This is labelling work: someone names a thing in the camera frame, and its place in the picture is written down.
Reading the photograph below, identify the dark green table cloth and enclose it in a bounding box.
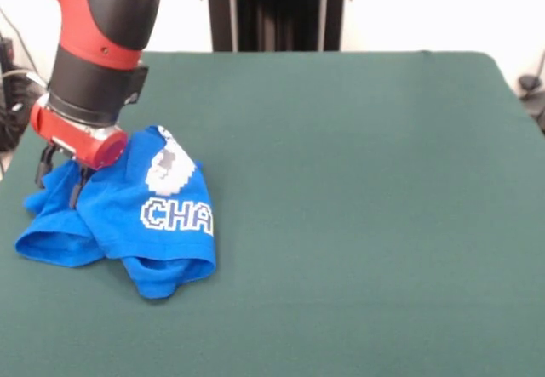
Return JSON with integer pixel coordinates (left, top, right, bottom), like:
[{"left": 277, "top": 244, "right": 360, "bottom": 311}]
[{"left": 0, "top": 50, "right": 545, "bottom": 377}]

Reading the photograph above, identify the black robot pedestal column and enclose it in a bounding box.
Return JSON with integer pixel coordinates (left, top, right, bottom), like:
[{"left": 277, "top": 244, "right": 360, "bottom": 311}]
[{"left": 199, "top": 0, "right": 353, "bottom": 53}]

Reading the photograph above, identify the black floor stand base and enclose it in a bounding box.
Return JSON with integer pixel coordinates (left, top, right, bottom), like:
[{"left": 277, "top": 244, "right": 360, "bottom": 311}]
[
  {"left": 0, "top": 31, "right": 48, "bottom": 153},
  {"left": 517, "top": 74, "right": 545, "bottom": 135}
]

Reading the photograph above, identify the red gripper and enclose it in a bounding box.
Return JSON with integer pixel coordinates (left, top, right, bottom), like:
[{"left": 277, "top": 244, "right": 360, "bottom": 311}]
[{"left": 29, "top": 94, "right": 129, "bottom": 210}]

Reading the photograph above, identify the blue printed t-shirt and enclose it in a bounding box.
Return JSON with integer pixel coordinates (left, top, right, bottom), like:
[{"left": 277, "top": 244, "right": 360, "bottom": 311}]
[{"left": 14, "top": 124, "right": 218, "bottom": 300}]

